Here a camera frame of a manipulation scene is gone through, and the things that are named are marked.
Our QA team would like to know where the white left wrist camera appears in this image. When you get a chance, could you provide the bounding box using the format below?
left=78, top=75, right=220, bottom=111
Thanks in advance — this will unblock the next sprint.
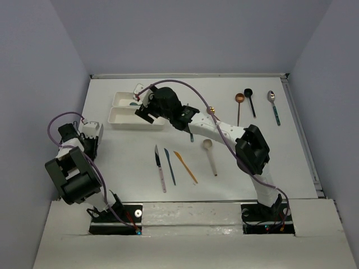
left=81, top=121, right=104, bottom=144

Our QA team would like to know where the orange plastic knife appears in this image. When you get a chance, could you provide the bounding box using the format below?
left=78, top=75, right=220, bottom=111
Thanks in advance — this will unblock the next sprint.
left=173, top=151, right=198, bottom=184

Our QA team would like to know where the steel knife pink handle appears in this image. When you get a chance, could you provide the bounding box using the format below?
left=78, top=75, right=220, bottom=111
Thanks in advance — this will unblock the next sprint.
left=154, top=145, right=167, bottom=193

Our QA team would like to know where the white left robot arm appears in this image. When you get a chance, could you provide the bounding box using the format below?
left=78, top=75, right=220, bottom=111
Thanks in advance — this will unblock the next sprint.
left=45, top=121, right=125, bottom=221

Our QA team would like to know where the blue plastic knife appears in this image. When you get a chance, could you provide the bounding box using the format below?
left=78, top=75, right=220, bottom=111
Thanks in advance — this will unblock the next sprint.
left=164, top=148, right=176, bottom=186

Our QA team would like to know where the silver spoon teal handle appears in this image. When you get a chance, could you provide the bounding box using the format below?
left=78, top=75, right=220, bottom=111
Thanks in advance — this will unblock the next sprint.
left=267, top=91, right=281, bottom=126

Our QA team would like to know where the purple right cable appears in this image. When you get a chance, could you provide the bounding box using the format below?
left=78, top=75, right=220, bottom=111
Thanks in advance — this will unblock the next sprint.
left=135, top=79, right=289, bottom=225

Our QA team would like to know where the purple cable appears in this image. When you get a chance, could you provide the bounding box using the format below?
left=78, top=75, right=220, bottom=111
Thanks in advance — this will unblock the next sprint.
left=47, top=112, right=139, bottom=231
left=135, top=79, right=289, bottom=225

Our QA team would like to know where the black spoon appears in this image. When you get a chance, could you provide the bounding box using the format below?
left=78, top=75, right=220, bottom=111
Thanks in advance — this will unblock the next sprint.
left=243, top=88, right=256, bottom=118

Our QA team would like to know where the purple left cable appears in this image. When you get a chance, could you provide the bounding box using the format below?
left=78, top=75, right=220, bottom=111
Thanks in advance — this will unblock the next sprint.
left=47, top=112, right=139, bottom=231

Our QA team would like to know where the white near tray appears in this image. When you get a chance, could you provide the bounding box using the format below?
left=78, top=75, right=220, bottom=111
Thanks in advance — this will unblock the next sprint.
left=108, top=106, right=165, bottom=131

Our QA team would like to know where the copper spoon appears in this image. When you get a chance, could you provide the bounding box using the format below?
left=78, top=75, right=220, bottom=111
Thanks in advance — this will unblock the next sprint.
left=235, top=92, right=245, bottom=126

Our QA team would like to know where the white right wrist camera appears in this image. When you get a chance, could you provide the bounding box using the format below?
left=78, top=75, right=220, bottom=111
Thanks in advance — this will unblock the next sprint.
left=132, top=84, right=148, bottom=107

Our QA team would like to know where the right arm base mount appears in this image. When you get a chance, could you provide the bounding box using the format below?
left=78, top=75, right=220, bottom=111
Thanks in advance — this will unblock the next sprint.
left=241, top=203, right=295, bottom=235

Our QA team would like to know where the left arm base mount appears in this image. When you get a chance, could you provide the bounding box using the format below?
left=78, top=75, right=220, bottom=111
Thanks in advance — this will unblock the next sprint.
left=86, top=203, right=143, bottom=235

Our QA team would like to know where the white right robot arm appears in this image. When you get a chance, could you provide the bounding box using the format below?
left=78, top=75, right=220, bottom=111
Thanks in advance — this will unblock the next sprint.
left=134, top=86, right=283, bottom=220

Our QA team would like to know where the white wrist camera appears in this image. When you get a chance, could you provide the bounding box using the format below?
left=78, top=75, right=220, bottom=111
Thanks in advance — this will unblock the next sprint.
left=132, top=84, right=148, bottom=107
left=81, top=121, right=104, bottom=144

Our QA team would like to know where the beige plastic spoon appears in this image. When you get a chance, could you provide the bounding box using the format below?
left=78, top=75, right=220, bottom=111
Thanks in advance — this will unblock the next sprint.
left=202, top=139, right=218, bottom=177

